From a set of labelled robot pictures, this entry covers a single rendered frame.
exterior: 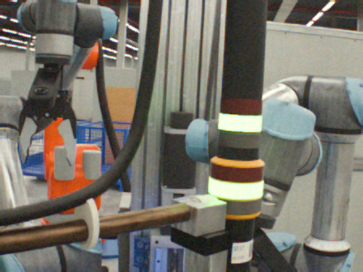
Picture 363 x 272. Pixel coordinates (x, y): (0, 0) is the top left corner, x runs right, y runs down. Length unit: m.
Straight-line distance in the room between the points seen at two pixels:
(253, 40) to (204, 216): 0.14
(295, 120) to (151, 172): 0.69
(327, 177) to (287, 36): 1.33
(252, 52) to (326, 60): 2.02
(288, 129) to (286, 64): 1.70
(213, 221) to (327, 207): 0.75
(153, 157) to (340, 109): 0.51
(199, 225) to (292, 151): 0.28
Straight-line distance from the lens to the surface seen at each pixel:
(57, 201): 0.26
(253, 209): 0.35
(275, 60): 2.24
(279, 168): 0.57
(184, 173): 1.12
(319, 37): 2.34
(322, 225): 1.07
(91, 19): 0.99
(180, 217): 0.31
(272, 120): 0.57
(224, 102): 0.34
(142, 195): 1.23
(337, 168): 1.04
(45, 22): 0.86
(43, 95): 0.77
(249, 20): 0.34
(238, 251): 0.36
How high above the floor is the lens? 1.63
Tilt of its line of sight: 3 degrees down
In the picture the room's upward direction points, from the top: 3 degrees clockwise
